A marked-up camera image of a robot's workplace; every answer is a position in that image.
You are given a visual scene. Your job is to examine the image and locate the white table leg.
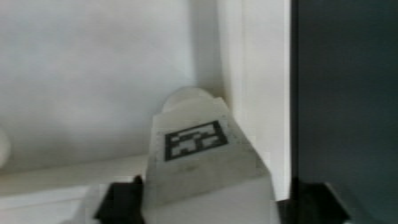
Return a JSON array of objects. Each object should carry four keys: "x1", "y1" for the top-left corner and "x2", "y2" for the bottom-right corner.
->
[{"x1": 142, "y1": 87, "x2": 281, "y2": 224}]

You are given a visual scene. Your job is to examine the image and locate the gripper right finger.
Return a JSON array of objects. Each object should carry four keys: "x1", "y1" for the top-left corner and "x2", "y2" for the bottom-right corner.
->
[{"x1": 277, "y1": 178, "x2": 354, "y2": 224}]

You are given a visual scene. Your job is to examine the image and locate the white L-shaped fence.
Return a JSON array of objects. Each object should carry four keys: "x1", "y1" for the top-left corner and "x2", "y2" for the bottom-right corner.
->
[{"x1": 221, "y1": 0, "x2": 292, "y2": 200}]

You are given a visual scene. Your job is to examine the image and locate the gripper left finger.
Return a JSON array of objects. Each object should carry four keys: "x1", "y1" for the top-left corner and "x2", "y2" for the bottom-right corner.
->
[{"x1": 94, "y1": 175, "x2": 146, "y2": 224}]

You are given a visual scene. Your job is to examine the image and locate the white square table top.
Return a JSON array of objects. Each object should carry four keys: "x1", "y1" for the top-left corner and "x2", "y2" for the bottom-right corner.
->
[{"x1": 0, "y1": 0, "x2": 224, "y2": 224}]

